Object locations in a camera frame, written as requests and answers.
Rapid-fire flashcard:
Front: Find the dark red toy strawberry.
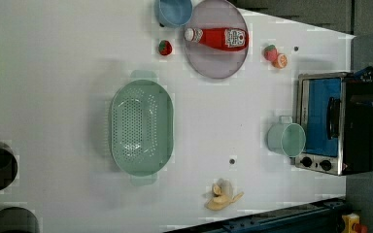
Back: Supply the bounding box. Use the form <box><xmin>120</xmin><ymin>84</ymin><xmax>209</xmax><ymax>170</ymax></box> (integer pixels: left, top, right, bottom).
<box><xmin>158</xmin><ymin>40</ymin><xmax>173</xmax><ymax>56</ymax></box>

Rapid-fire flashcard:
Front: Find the toy orange half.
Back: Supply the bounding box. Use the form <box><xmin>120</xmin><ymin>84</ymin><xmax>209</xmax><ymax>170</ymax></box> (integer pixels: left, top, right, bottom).
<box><xmin>272</xmin><ymin>53</ymin><xmax>288</xmax><ymax>69</ymax></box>

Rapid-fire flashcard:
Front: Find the mint green mug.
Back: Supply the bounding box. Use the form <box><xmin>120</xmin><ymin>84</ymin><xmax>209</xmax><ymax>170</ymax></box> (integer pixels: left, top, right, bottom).
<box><xmin>267</xmin><ymin>116</ymin><xmax>306</xmax><ymax>157</ymax></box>

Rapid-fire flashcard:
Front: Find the pink toy strawberry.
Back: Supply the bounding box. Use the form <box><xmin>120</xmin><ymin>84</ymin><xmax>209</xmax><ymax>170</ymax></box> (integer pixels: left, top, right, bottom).
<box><xmin>263</xmin><ymin>45</ymin><xmax>278</xmax><ymax>62</ymax></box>

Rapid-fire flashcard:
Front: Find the peeled toy banana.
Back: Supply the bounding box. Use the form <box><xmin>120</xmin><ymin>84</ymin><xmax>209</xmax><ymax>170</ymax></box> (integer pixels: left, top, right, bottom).
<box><xmin>205</xmin><ymin>179</ymin><xmax>244</xmax><ymax>211</ymax></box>

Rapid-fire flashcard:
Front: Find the red ketchup bottle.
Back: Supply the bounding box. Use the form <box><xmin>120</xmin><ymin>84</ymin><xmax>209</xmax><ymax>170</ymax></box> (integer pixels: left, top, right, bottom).
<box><xmin>184</xmin><ymin>27</ymin><xmax>249</xmax><ymax>51</ymax></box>

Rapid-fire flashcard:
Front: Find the grey round plate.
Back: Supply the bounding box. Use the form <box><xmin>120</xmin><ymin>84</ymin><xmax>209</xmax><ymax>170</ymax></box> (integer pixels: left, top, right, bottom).
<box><xmin>184</xmin><ymin>0</ymin><xmax>249</xmax><ymax>79</ymax></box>

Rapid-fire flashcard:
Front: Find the blue plastic cup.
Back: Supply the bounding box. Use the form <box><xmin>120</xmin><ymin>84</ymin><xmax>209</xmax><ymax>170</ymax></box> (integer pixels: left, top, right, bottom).
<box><xmin>153</xmin><ymin>0</ymin><xmax>193</xmax><ymax>28</ymax></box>

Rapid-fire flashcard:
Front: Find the black toaster oven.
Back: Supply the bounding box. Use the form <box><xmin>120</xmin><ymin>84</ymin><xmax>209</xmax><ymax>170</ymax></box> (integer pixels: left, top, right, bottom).
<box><xmin>294</xmin><ymin>72</ymin><xmax>373</xmax><ymax>176</ymax></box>

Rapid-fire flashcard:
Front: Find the yellow red clamp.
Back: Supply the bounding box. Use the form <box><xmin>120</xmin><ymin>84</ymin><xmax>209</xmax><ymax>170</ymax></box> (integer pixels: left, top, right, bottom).
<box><xmin>342</xmin><ymin>214</ymin><xmax>368</xmax><ymax>233</ymax></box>

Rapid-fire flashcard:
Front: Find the mint green plastic strainer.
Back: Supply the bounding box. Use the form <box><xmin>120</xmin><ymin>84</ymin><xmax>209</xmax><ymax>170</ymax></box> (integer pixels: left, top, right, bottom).
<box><xmin>110</xmin><ymin>70</ymin><xmax>174</xmax><ymax>186</ymax></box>

